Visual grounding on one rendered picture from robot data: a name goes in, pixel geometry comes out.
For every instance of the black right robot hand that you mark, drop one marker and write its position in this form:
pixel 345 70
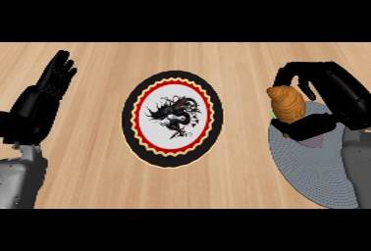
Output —
pixel 338 94

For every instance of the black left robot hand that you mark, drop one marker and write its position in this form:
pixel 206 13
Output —
pixel 35 108

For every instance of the brown croissant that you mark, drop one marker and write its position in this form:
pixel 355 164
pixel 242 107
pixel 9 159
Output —
pixel 287 103

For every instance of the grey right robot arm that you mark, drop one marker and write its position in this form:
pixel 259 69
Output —
pixel 358 163

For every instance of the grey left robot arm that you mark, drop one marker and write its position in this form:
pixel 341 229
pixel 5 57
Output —
pixel 20 178

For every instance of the grey round placemat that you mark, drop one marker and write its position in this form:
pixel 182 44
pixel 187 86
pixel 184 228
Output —
pixel 310 163

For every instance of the black red dragon plate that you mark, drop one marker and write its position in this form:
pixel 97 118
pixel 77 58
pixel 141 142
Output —
pixel 172 119

